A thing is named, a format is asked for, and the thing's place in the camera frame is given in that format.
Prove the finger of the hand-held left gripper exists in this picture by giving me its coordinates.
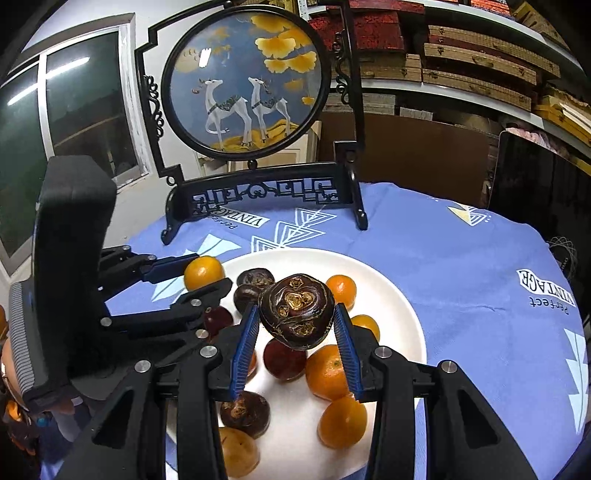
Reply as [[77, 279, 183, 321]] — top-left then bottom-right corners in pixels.
[[99, 246, 199, 301], [99, 277, 234, 354]]

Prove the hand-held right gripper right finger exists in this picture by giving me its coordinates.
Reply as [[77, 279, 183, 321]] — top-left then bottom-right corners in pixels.
[[333, 304, 539, 480]]

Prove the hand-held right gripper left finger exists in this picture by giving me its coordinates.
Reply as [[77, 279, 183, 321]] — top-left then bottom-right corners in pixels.
[[55, 304, 262, 480]]

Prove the large orange mandarin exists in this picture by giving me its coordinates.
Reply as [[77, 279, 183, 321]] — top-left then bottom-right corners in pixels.
[[305, 344, 354, 401]]

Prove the small yellow-orange mandarin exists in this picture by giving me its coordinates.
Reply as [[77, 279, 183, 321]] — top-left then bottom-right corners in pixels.
[[184, 256, 226, 291], [219, 427, 260, 478]]

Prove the white round plate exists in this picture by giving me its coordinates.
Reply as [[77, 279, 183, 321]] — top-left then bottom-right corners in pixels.
[[164, 248, 428, 480]]

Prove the dark brown water chestnut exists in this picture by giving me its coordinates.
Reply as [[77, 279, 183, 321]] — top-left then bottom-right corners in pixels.
[[257, 274, 335, 352], [219, 391, 271, 439], [232, 285, 265, 313], [236, 268, 276, 291]]

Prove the small orange mandarin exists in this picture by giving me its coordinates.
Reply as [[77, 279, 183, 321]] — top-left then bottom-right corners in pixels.
[[325, 274, 358, 311], [351, 315, 381, 343]]

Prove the blue printed tablecloth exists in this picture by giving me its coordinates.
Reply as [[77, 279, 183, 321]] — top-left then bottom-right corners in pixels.
[[99, 182, 591, 480]]

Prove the window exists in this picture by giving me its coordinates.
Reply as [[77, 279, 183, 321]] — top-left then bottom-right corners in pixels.
[[0, 14, 151, 275]]

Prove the round deer picture black stand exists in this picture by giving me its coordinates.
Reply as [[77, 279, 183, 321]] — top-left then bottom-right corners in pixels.
[[135, 0, 370, 246]]

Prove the brown cardboard sheet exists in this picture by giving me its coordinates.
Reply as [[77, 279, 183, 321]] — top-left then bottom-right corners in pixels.
[[318, 111, 502, 200]]

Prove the black chair back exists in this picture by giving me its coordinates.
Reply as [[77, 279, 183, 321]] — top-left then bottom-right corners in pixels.
[[488, 130, 591, 252]]

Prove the white metal shelf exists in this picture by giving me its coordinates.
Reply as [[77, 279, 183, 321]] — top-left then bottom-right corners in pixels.
[[300, 0, 591, 158]]

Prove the shelf with stacked boxes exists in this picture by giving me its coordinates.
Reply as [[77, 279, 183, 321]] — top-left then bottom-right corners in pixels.
[[307, 0, 591, 155]]

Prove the black wire object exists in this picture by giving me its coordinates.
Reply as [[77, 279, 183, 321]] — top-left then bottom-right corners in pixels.
[[547, 235, 579, 282]]

